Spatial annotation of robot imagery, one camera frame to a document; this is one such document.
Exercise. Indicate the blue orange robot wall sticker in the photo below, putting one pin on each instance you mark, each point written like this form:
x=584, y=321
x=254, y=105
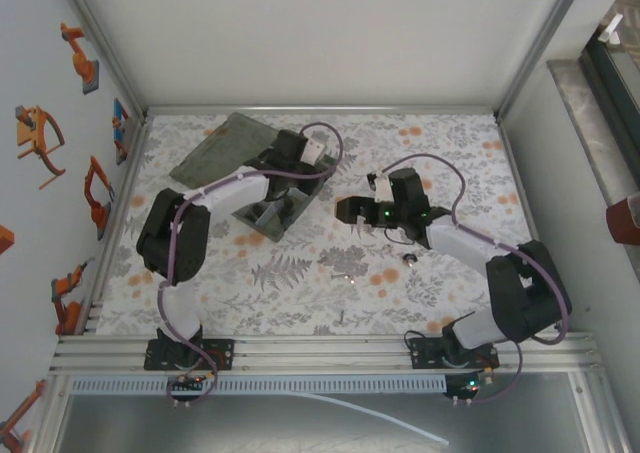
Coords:
x=120, y=128

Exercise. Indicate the grey compartment organizer box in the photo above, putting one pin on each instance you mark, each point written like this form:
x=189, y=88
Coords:
x=225, y=148

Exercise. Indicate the dark window frame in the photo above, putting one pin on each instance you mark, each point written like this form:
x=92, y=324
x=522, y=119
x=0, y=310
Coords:
x=607, y=88

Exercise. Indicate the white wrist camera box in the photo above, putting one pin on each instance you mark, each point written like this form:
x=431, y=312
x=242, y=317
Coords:
x=382, y=189
x=312, y=151

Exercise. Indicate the white plastic tube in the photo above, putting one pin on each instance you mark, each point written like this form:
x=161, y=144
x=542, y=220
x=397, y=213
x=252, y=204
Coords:
x=400, y=421

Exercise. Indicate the floral patterned table mat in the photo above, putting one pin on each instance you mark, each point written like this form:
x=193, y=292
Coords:
x=300, y=313

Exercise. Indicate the aluminium frame back rail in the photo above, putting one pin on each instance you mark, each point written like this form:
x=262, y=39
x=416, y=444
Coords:
x=400, y=110

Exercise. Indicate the orange block wall sticker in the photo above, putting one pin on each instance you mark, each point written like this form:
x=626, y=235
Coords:
x=5, y=238

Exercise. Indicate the grey stone ledge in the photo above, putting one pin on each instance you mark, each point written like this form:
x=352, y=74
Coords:
x=575, y=123

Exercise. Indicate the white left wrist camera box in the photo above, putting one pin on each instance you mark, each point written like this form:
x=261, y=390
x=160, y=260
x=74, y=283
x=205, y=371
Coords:
x=312, y=151

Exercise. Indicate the brown cup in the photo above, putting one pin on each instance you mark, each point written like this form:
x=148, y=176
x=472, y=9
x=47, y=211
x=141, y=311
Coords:
x=622, y=220

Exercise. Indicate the aluminium frame front rail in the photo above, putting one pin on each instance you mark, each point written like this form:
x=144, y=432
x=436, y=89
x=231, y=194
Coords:
x=320, y=355

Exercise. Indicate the black hex bolt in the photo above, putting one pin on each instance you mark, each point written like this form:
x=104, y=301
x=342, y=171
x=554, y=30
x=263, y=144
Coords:
x=288, y=205

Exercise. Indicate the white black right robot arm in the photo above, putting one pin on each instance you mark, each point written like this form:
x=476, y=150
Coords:
x=525, y=293

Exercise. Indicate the small silver screw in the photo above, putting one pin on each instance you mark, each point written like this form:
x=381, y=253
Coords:
x=348, y=276

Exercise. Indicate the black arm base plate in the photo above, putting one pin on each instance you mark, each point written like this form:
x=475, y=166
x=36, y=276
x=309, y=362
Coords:
x=422, y=353
x=227, y=348

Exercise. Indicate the small circuit board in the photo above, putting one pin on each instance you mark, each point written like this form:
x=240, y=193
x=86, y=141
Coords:
x=187, y=384
x=465, y=388

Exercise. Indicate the aluminium frame post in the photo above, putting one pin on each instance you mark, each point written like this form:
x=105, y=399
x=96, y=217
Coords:
x=540, y=48
x=107, y=48

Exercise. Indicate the orange gripper claw wall sticker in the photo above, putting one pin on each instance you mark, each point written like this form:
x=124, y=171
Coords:
x=30, y=133

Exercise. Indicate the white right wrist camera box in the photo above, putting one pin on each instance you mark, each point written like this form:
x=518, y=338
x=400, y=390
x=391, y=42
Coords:
x=382, y=189

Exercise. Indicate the aluminium frame side rail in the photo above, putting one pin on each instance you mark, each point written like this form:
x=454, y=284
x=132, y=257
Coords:
x=100, y=288
x=520, y=173

